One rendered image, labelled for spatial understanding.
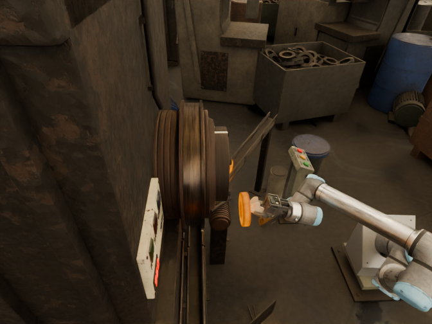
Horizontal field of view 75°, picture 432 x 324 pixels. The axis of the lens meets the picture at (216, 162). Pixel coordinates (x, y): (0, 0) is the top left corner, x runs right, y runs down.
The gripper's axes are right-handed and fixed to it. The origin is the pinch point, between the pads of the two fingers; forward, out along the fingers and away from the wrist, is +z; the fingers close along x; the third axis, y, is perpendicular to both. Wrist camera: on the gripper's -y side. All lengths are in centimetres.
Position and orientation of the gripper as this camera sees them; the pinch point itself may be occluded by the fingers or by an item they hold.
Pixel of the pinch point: (245, 206)
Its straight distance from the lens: 127.5
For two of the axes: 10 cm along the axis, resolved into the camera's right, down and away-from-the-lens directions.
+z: -9.5, -2.1, -2.3
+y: 3.1, -7.5, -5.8
